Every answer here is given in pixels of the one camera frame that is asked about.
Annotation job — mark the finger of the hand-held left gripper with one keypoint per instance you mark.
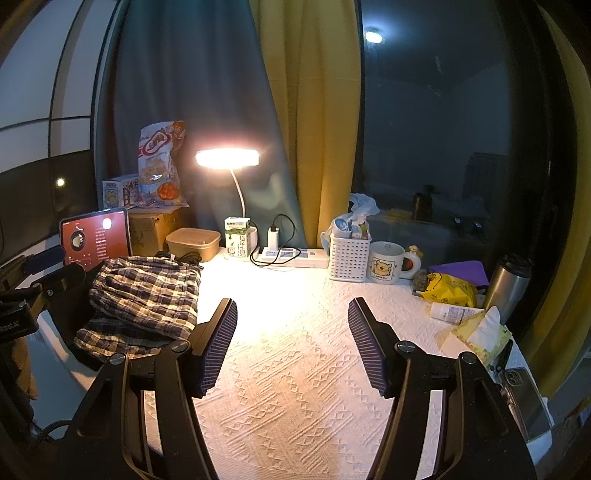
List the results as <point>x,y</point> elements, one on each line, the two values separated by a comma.
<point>44,259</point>
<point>64,279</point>

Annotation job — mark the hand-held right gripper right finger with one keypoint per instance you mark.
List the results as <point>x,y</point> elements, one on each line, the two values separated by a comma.
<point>369,346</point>

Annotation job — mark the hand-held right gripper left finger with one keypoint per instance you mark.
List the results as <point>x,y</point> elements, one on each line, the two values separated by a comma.
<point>217,346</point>

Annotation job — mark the plaid pants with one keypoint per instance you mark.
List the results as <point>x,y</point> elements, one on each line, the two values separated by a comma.
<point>138,295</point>

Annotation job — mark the tablet with red screen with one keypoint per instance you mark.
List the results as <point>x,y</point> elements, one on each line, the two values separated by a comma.
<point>97,235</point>

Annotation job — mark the white textured tablecloth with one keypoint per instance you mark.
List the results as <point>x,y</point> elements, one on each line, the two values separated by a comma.
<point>295,369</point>

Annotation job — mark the white cartoon mug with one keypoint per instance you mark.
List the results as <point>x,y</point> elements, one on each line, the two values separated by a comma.
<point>385,263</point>

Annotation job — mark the white plastic basket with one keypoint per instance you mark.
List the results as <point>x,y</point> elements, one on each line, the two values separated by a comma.
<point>348,258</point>

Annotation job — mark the white cream tube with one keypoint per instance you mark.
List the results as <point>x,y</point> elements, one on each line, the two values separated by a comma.
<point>455,314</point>

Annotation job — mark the cardboard box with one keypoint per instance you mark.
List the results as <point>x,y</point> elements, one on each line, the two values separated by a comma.
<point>147,230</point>

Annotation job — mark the yellow bag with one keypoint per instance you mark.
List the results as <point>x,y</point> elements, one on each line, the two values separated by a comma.
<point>450,290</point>

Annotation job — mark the small printed box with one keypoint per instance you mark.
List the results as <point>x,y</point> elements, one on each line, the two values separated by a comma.
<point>117,194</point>

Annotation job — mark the brown food container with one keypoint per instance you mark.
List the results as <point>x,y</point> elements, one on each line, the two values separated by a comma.
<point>191,244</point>

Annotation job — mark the green white milk carton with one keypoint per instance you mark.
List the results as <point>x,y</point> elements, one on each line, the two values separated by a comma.
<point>236,242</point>

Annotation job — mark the small figurine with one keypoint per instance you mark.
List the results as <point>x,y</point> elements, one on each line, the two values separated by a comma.
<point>414,250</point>

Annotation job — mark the white power strip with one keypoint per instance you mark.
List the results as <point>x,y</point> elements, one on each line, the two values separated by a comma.
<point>309,258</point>

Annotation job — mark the yellow tissue pack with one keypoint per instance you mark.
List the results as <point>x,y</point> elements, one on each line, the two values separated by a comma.
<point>480,332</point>

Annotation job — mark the white charger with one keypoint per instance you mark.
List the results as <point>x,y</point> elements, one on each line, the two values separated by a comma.
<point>274,239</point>

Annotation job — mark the purple cloth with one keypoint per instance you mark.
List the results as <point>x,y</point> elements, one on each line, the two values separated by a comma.
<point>466,270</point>

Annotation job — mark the black scissors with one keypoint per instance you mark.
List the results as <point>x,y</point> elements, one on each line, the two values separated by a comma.
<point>505,353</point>

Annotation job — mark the white plastic bag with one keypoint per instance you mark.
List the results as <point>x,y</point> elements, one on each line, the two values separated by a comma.
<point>364,205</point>

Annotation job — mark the printed snack bag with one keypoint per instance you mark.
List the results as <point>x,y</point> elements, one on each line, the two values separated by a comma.
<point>159,170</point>

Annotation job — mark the steel tumbler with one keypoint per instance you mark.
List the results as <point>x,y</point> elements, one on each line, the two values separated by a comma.
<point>505,286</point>

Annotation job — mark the smartphone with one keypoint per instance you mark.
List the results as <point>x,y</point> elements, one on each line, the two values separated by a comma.
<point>526,401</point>

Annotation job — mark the white desk lamp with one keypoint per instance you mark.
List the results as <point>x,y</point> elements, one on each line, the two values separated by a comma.
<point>226,158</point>

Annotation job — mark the yellow curtain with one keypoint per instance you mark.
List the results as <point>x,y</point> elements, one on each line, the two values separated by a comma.
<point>561,350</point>
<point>314,115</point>

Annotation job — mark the teal curtain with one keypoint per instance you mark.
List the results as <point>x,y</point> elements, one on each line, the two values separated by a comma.
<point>184,92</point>

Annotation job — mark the dark window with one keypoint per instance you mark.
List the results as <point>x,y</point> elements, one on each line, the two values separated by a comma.
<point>438,115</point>

